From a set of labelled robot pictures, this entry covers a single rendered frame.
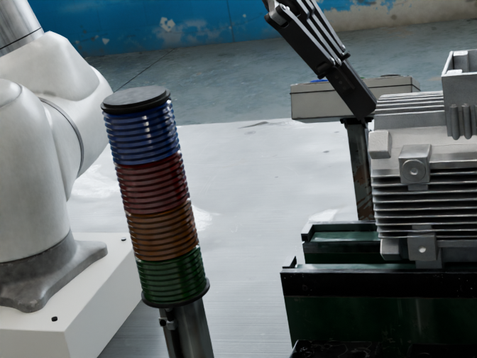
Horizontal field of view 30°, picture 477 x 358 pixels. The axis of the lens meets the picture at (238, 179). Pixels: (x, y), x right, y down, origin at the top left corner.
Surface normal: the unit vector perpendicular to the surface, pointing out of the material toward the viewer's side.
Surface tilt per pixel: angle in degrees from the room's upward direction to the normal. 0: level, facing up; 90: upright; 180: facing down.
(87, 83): 71
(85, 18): 90
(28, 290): 17
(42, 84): 63
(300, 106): 67
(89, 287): 2
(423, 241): 90
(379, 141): 45
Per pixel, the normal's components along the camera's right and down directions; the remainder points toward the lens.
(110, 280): 0.94, -0.04
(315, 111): -0.35, -0.02
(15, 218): 0.37, 0.30
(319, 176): -0.16, -0.92
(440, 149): -0.33, -0.36
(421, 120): -0.31, 0.35
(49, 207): 0.86, 0.14
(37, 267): 0.54, 0.16
